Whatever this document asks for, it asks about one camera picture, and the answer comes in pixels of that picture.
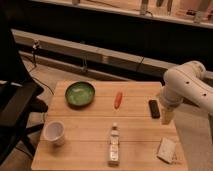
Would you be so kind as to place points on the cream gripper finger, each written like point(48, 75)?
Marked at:
point(166, 116)

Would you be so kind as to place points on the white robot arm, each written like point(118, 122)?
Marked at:
point(185, 81)

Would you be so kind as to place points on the black rectangular remote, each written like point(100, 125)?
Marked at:
point(154, 109)

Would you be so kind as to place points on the clear plastic bottle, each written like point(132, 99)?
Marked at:
point(113, 159)

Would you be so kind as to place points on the green bowl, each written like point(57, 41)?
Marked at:
point(80, 94)

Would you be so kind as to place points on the white paper cup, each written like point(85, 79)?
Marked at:
point(54, 133)

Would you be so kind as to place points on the black office chair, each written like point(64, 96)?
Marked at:
point(18, 97)

